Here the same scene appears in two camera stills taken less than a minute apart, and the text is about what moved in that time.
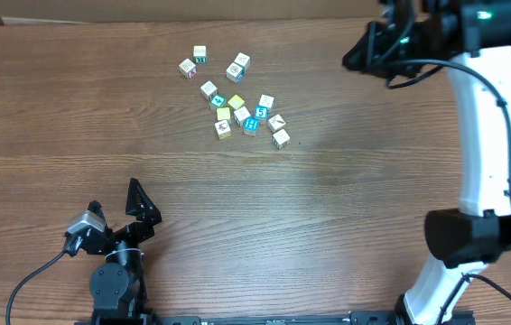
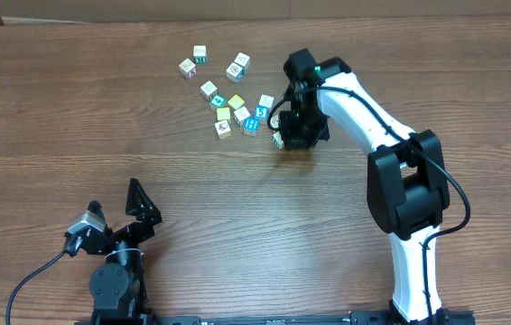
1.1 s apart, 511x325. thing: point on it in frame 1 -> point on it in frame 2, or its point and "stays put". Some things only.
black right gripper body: (368, 53) -> (302, 138)
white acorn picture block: (223, 129) stays put
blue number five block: (261, 112) stays put
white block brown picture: (275, 123) stays put
